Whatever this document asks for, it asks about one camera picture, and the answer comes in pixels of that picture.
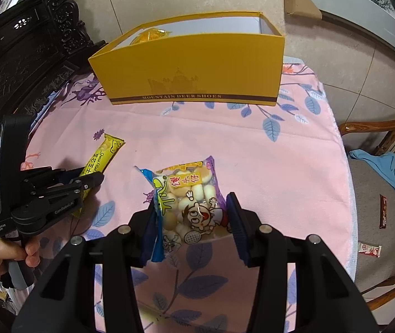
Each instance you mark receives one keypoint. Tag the yellow transparent snack packet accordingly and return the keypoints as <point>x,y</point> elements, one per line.
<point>149,36</point>

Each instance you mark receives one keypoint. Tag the wooden armchair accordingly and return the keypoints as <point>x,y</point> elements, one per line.
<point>367,194</point>

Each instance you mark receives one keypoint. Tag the cardboard corner protector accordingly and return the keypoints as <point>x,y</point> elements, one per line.
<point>300,3</point>

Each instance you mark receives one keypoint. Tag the yellow cardboard box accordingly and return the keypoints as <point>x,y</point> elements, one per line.
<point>190,69</point>

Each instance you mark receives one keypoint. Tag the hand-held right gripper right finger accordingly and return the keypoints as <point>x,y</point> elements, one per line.
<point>237,229</point>

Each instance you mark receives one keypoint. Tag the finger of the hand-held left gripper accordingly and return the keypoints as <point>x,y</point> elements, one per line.
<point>44,175</point>
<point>79,185</point>

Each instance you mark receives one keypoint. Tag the blue cloth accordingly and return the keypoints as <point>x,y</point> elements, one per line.
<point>381,166</point>

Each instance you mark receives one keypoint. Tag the dark red snack packet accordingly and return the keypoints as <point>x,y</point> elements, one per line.
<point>383,211</point>

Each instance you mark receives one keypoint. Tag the pink printed tablecloth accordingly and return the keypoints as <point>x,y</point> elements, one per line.
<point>218,138</point>

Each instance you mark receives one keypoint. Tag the dark carved wooden furniture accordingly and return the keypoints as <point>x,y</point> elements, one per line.
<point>10,76</point>

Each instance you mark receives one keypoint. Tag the red white snack packet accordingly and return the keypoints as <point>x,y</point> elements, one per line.
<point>369,249</point>

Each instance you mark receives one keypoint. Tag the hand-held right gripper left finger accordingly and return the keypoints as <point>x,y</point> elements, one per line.
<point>149,236</point>

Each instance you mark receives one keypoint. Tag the yellow stick snack packet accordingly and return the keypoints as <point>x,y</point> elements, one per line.
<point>102,156</point>

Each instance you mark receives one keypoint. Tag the blue cartoon bun snack packet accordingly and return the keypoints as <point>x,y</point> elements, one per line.
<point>190,194</point>

